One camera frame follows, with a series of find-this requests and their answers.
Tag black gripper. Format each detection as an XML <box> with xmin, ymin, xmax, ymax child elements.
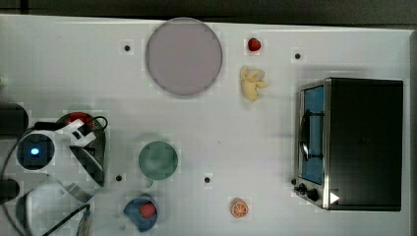
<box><xmin>70</xmin><ymin>131</ymin><xmax>106</xmax><ymax>187</ymax></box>

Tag red plush ketchup bottle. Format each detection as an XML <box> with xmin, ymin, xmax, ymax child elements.
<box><xmin>64</xmin><ymin>112</ymin><xmax>93</xmax><ymax>129</ymax></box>

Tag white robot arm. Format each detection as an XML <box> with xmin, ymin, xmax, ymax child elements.
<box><xmin>16</xmin><ymin>130</ymin><xmax>104</xmax><ymax>236</ymax></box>

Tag green metal mug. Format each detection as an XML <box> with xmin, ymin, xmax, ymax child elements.
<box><xmin>139</xmin><ymin>142</ymin><xmax>179</xmax><ymax>188</ymax></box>

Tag blue bowl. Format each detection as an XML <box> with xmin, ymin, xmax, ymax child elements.
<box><xmin>123</xmin><ymin>194</ymin><xmax>158</xmax><ymax>232</ymax></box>

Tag red strawberry in bowl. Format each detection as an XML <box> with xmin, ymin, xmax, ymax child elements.
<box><xmin>139</xmin><ymin>202</ymin><xmax>156</xmax><ymax>218</ymax></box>

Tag black frying pan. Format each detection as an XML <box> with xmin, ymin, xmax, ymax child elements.
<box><xmin>0</xmin><ymin>102</ymin><xmax>29</xmax><ymax>136</ymax></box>

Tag black cylinder cup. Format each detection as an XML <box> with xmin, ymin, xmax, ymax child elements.
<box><xmin>0</xmin><ymin>179</ymin><xmax>20</xmax><ymax>205</ymax></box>

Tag grey round plate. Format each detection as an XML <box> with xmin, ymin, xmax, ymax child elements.
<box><xmin>146</xmin><ymin>18</ymin><xmax>223</xmax><ymax>96</ymax></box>

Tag orange half slice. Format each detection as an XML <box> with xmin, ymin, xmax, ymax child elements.
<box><xmin>230</xmin><ymin>198</ymin><xmax>249</xmax><ymax>218</ymax></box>

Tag peeled banana toy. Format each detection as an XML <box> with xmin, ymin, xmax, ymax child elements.
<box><xmin>240</xmin><ymin>66</ymin><xmax>268</xmax><ymax>101</ymax></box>

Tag black toaster oven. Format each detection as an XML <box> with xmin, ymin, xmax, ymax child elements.
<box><xmin>291</xmin><ymin>78</ymin><xmax>404</xmax><ymax>211</ymax></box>

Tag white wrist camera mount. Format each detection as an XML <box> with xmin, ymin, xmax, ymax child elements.
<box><xmin>57</xmin><ymin>120</ymin><xmax>96</xmax><ymax>148</ymax></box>

